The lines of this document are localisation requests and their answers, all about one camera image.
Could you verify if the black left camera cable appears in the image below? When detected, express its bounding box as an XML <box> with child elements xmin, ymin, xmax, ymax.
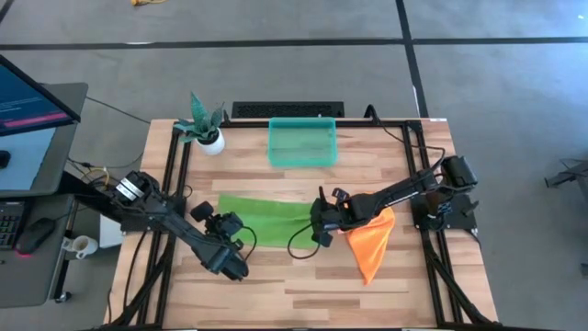
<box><xmin>236</xmin><ymin>224</ymin><xmax>258</xmax><ymax>264</ymax></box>

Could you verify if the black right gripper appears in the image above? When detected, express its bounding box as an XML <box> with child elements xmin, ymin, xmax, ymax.
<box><xmin>310</xmin><ymin>185</ymin><xmax>353</xmax><ymax>235</ymax></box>

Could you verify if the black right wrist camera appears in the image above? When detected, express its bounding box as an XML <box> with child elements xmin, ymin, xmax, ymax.
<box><xmin>311</xmin><ymin>231</ymin><xmax>335</xmax><ymax>249</ymax></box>

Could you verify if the grey computer cart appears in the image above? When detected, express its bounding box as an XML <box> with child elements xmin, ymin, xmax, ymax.
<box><xmin>0</xmin><ymin>82</ymin><xmax>90</xmax><ymax>309</ymax></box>

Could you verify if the computer monitor with blue screen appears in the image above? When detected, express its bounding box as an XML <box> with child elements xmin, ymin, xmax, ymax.
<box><xmin>0</xmin><ymin>53</ymin><xmax>83</xmax><ymax>138</ymax></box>

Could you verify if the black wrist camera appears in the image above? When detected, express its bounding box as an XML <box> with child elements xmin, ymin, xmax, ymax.
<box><xmin>189</xmin><ymin>200</ymin><xmax>216</xmax><ymax>223</ymax></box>
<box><xmin>311</xmin><ymin>231</ymin><xmax>335</xmax><ymax>249</ymax></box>

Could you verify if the grey stand leg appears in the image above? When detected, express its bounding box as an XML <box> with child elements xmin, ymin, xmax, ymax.
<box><xmin>544</xmin><ymin>158</ymin><xmax>588</xmax><ymax>189</ymax></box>

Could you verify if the orange microfibre towel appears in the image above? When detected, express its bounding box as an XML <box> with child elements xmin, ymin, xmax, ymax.
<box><xmin>339</xmin><ymin>206</ymin><xmax>397</xmax><ymax>287</ymax></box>

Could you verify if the black backlit keyboard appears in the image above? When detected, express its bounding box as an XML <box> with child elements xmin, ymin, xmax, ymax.
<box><xmin>0</xmin><ymin>200</ymin><xmax>27</xmax><ymax>252</ymax></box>

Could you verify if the black right camera cable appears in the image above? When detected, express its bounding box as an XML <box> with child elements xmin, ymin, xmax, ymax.
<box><xmin>287</xmin><ymin>222</ymin><xmax>322</xmax><ymax>261</ymax></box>

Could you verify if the white box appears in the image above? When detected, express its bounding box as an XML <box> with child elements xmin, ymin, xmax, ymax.
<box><xmin>98</xmin><ymin>213</ymin><xmax>123</xmax><ymax>250</ymax></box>

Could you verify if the white mug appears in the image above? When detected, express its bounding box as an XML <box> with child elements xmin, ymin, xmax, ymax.
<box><xmin>61</xmin><ymin>234</ymin><xmax>99</xmax><ymax>261</ymax></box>

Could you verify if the teal translucent plastic bin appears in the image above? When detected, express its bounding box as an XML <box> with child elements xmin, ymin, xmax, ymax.
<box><xmin>267</xmin><ymin>116</ymin><xmax>339</xmax><ymax>168</ymax></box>

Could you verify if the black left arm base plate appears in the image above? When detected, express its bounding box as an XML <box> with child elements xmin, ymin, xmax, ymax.
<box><xmin>119</xmin><ymin>196</ymin><xmax>187</xmax><ymax>233</ymax></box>

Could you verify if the green microfibre towel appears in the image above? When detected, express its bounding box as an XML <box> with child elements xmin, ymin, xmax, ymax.
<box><xmin>217</xmin><ymin>194</ymin><xmax>319</xmax><ymax>251</ymax></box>

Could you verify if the green snake plant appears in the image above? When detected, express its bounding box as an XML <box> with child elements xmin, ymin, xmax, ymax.
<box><xmin>173</xmin><ymin>91</ymin><xmax>226</xmax><ymax>143</ymax></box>

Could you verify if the black camera cable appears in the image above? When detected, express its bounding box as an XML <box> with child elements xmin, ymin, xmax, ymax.
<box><xmin>236</xmin><ymin>224</ymin><xmax>258</xmax><ymax>264</ymax></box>
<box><xmin>287</xmin><ymin>222</ymin><xmax>322</xmax><ymax>261</ymax></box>

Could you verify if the thin black floor cable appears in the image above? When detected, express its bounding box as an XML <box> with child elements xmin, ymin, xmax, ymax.
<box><xmin>85</xmin><ymin>95</ymin><xmax>152</xmax><ymax>126</ymax></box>

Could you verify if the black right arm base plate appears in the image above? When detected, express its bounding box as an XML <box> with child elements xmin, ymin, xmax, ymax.
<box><xmin>410</xmin><ymin>192</ymin><xmax>480</xmax><ymax>232</ymax></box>

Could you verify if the white plant pot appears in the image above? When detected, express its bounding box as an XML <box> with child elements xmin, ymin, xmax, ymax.
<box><xmin>195</xmin><ymin>128</ymin><xmax>227</xmax><ymax>156</ymax></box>

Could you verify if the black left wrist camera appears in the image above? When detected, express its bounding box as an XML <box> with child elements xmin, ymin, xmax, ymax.
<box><xmin>189</xmin><ymin>200</ymin><xmax>216</xmax><ymax>223</ymax></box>

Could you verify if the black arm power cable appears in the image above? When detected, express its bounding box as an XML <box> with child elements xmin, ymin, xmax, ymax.
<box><xmin>364</xmin><ymin>104</ymin><xmax>447</xmax><ymax>172</ymax></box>

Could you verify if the black mouse with light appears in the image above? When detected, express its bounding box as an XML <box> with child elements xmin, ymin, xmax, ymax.
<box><xmin>15</xmin><ymin>216</ymin><xmax>58</xmax><ymax>257</ymax></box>

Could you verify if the black aluminium table frame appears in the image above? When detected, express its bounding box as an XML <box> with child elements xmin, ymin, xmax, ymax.
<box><xmin>98</xmin><ymin>118</ymin><xmax>504</xmax><ymax>331</ymax></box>

